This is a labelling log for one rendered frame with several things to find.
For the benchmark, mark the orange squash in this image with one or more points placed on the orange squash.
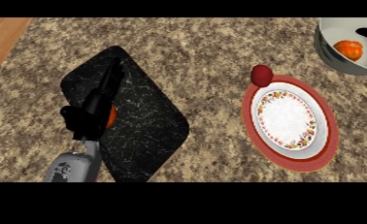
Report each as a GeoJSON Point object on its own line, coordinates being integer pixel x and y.
{"type": "Point", "coordinates": [111, 116]}

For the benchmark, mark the red round placemat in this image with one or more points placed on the red round placemat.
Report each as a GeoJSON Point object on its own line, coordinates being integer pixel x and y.
{"type": "Point", "coordinates": [330, 127]}

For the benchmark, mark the white floral rimmed plate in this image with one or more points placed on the white floral rimmed plate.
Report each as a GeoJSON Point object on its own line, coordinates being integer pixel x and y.
{"type": "Point", "coordinates": [289, 121]}

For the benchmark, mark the black marbled cutting board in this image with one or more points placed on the black marbled cutting board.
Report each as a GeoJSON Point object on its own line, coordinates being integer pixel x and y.
{"type": "Point", "coordinates": [144, 114]}

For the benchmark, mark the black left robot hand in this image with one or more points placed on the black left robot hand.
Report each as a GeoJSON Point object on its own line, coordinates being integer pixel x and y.
{"type": "Point", "coordinates": [98, 105]}

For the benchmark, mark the orange pumpkin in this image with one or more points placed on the orange pumpkin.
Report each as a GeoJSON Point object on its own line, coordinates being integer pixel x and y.
{"type": "Point", "coordinates": [350, 49]}

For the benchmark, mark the dark red apple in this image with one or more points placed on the dark red apple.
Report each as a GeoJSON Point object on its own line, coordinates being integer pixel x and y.
{"type": "Point", "coordinates": [262, 75]}

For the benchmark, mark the brown wooden board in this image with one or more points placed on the brown wooden board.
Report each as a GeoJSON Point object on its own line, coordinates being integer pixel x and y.
{"type": "Point", "coordinates": [11, 34]}

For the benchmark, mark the grey metal bowl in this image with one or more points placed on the grey metal bowl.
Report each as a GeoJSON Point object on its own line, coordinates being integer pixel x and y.
{"type": "Point", "coordinates": [335, 34]}

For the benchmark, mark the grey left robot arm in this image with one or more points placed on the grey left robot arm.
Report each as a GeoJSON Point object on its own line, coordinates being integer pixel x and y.
{"type": "Point", "coordinates": [73, 168]}

